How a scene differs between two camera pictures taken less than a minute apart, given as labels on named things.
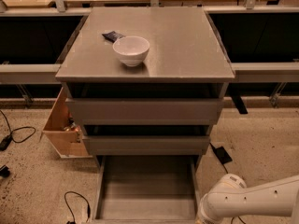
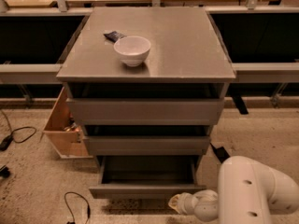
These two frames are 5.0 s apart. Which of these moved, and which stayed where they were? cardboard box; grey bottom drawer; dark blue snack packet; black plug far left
Moved: grey bottom drawer
Stayed: black plug far left; cardboard box; dark blue snack packet
